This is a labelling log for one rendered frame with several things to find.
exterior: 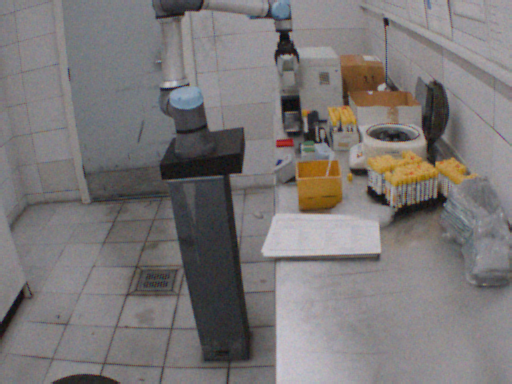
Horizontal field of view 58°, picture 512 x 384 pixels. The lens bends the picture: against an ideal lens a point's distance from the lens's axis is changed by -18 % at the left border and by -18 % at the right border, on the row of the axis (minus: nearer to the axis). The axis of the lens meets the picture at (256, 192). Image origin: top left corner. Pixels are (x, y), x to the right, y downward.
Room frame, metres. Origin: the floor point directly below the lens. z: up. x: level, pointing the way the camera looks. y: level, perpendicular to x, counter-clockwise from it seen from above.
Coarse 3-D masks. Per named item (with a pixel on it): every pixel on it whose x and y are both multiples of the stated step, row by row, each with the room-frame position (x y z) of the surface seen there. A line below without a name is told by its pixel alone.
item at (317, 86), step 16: (304, 48) 2.51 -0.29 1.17; (320, 48) 2.49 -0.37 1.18; (288, 64) 2.28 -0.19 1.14; (304, 64) 2.27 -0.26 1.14; (320, 64) 2.27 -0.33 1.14; (336, 64) 2.27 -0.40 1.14; (304, 80) 2.27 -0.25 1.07; (320, 80) 2.27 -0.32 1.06; (336, 80) 2.27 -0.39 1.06; (288, 96) 2.28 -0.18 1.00; (304, 96) 2.28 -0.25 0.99; (320, 96) 2.27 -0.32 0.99; (336, 96) 2.27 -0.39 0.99; (320, 112) 2.27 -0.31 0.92
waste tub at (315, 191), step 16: (320, 160) 1.57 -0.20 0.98; (336, 160) 1.56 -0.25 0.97; (304, 176) 1.57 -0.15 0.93; (320, 176) 1.56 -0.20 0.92; (336, 176) 1.56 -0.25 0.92; (304, 192) 1.44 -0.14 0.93; (320, 192) 1.44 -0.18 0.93; (336, 192) 1.43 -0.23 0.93; (304, 208) 1.44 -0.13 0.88; (320, 208) 1.44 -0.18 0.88
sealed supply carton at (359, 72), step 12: (348, 60) 2.76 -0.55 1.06; (360, 60) 2.73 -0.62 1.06; (372, 60) 2.75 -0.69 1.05; (348, 72) 2.63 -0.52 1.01; (360, 72) 2.62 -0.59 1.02; (372, 72) 2.61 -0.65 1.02; (384, 72) 2.60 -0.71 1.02; (348, 84) 2.63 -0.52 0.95; (360, 84) 2.62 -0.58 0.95; (372, 84) 2.61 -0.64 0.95
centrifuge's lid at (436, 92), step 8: (432, 88) 1.77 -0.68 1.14; (440, 88) 1.64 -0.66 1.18; (432, 96) 1.78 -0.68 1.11; (440, 96) 1.61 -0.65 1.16; (432, 104) 1.79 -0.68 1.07; (440, 104) 1.59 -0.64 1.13; (448, 104) 1.66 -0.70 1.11; (432, 112) 1.78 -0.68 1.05; (440, 112) 1.58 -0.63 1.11; (448, 112) 1.62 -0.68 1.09; (432, 120) 1.77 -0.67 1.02; (440, 120) 1.58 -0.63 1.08; (432, 128) 1.59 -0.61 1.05; (440, 128) 1.59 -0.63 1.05; (432, 136) 1.61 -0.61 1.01; (440, 136) 1.61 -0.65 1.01
